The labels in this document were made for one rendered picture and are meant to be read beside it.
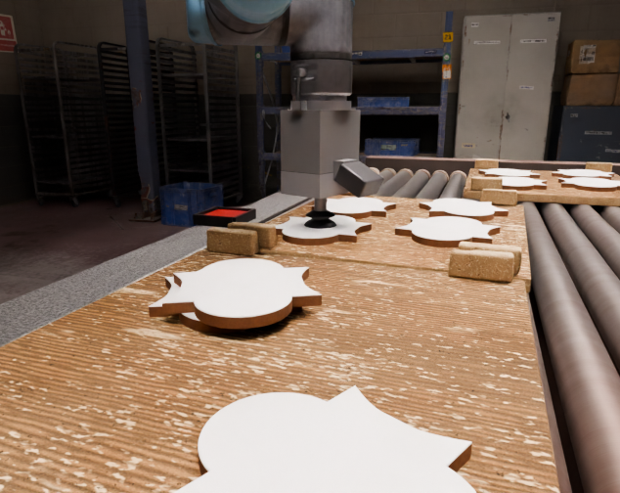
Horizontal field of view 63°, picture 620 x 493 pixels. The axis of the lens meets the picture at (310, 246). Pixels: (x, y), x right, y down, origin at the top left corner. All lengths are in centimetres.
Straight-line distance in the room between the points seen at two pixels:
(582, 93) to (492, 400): 508
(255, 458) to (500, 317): 25
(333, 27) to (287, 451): 48
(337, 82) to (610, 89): 485
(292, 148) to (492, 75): 451
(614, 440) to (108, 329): 34
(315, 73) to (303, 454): 46
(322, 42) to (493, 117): 450
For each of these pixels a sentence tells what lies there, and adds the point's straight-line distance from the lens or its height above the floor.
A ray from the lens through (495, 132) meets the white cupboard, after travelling 508.
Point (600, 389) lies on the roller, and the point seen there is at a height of 92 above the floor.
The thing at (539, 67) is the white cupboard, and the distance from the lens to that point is 514.
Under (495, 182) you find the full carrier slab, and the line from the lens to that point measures 105.
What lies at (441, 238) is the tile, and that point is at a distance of 62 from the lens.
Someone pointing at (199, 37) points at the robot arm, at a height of 117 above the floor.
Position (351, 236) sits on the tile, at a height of 94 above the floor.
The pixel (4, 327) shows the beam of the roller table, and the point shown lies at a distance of 50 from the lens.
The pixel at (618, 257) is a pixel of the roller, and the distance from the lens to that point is 74.
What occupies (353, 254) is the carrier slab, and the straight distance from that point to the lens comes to 57.
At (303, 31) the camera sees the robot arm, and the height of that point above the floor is 118.
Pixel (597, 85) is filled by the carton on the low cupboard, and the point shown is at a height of 129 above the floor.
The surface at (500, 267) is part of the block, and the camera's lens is 50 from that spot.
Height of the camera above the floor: 109
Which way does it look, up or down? 15 degrees down
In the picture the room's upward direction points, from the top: straight up
